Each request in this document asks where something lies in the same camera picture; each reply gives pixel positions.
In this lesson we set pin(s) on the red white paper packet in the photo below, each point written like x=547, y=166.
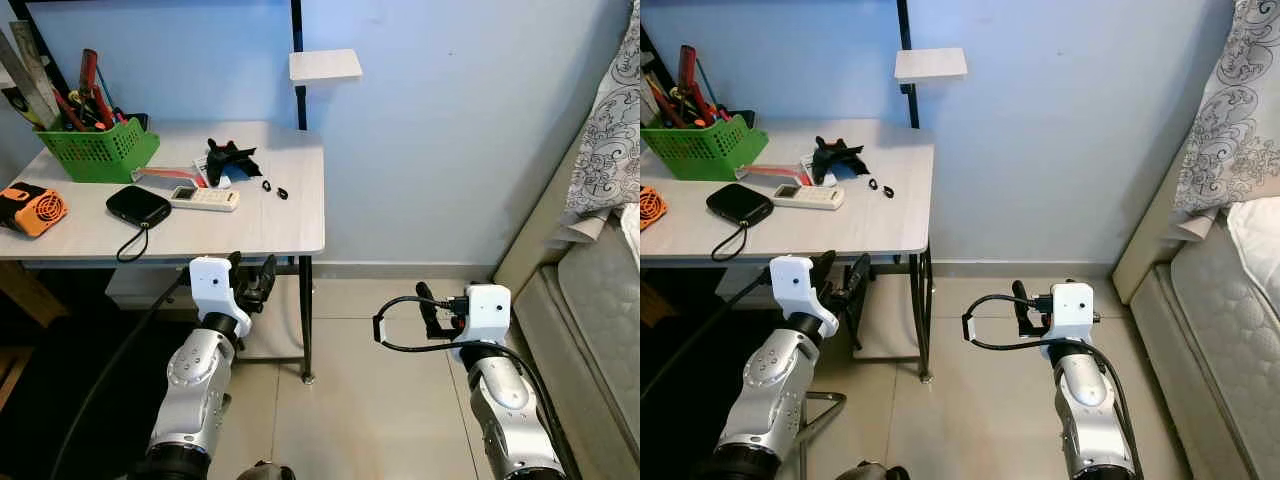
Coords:
x=775, y=172
x=165, y=173

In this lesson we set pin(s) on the white remote control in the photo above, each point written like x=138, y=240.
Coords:
x=810, y=197
x=205, y=199

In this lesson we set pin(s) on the brown wooden furniture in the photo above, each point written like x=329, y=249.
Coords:
x=15, y=300
x=650, y=305

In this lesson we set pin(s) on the white bedsheet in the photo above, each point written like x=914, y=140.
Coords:
x=1258, y=240
x=632, y=230

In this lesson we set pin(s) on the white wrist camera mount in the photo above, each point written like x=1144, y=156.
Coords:
x=487, y=312
x=1070, y=310
x=212, y=285
x=795, y=285

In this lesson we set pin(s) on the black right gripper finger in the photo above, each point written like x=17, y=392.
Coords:
x=1021, y=308
x=428, y=310

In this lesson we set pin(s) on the black glove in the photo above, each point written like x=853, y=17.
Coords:
x=230, y=158
x=835, y=157

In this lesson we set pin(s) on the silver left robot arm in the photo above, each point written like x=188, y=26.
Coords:
x=195, y=385
x=770, y=385

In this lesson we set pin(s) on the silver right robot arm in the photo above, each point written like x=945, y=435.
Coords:
x=1085, y=400
x=500, y=400

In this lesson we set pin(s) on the steel ruler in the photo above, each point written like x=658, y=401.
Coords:
x=650, y=95
x=35, y=75

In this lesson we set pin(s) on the chrome tube stool frame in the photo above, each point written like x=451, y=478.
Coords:
x=815, y=420

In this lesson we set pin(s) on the white wood desk black frame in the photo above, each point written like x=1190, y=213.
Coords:
x=270, y=225
x=880, y=225

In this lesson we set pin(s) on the beige bed frame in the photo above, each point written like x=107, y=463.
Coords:
x=530, y=250
x=1145, y=260

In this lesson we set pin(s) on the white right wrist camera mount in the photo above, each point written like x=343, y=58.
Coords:
x=487, y=312
x=1070, y=310

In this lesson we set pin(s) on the orange black fan device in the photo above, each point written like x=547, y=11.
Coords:
x=32, y=208
x=650, y=208

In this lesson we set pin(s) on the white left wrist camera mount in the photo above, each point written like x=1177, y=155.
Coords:
x=795, y=285
x=212, y=285

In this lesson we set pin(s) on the green plastic basket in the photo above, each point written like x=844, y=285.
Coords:
x=705, y=152
x=100, y=155

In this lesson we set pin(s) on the quilted beige mattress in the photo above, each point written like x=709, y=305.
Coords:
x=1225, y=340
x=595, y=330

